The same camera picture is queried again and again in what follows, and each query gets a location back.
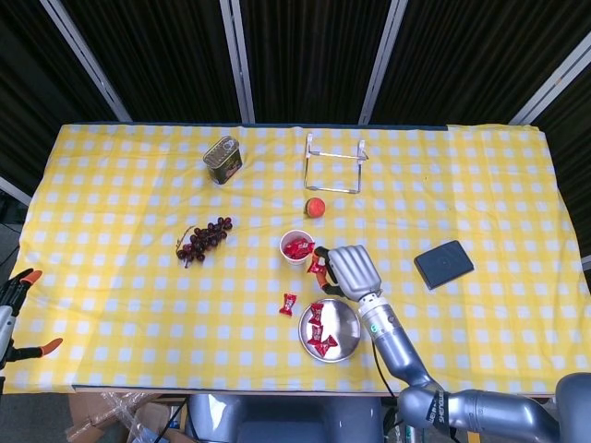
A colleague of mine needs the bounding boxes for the black pleated curtain panel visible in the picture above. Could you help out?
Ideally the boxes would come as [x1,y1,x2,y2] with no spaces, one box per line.
[371,0,591,125]
[530,59,591,259]
[0,0,119,186]
[62,0,244,124]
[239,0,393,125]

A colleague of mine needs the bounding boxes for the round steel plate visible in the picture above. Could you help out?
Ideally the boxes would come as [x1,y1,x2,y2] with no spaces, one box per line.
[297,298,363,364]

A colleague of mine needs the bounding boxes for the white paper cup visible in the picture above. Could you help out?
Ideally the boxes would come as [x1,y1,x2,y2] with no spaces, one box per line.
[278,229,317,268]

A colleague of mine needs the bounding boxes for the dark red grape bunch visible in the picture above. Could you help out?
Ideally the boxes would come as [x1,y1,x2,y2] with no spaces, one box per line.
[175,216,234,269]

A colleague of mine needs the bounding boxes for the brown cardboard box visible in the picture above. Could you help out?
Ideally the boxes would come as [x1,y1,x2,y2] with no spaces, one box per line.
[67,392,195,443]

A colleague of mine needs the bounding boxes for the yellow white checked tablecloth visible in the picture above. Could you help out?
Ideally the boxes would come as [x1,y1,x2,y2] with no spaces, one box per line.
[8,122,581,396]

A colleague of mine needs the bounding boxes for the dark blue flat case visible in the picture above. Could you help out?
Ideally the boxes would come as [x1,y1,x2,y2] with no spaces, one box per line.
[413,239,476,291]

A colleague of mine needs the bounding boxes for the green rectangular tin can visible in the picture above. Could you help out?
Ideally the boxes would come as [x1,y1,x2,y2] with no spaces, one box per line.
[202,135,245,186]

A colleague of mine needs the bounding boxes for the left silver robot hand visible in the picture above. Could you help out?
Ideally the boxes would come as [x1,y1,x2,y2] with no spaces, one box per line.
[0,269,65,370]

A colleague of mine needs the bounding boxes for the clear plastic wrap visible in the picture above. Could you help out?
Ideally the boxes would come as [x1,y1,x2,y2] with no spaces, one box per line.
[64,391,153,443]

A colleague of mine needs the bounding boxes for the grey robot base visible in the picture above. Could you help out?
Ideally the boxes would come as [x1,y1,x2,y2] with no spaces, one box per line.
[186,394,385,443]

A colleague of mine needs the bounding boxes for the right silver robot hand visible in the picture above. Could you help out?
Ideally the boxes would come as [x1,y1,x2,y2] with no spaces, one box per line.
[313,244,384,301]

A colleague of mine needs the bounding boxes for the black printed arm strap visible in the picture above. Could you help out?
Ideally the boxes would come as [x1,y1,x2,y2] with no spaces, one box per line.
[427,389,452,425]

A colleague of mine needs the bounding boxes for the red apple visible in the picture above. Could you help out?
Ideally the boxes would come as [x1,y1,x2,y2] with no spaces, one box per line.
[303,197,327,219]

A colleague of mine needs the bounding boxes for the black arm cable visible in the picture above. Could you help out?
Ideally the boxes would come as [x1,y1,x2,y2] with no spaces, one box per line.
[371,341,399,399]

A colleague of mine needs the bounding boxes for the metal wire stand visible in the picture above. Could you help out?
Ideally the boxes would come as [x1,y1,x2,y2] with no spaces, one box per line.
[303,132,369,195]

